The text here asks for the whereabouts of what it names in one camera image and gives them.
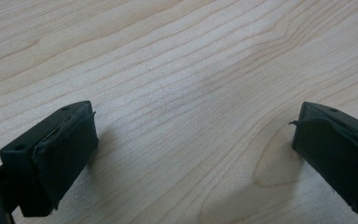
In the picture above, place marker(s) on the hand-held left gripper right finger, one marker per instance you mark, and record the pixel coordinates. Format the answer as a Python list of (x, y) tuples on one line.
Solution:
[(338, 149)]

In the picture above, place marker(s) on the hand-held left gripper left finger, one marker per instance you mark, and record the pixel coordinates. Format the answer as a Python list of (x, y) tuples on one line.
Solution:
[(52, 155)]

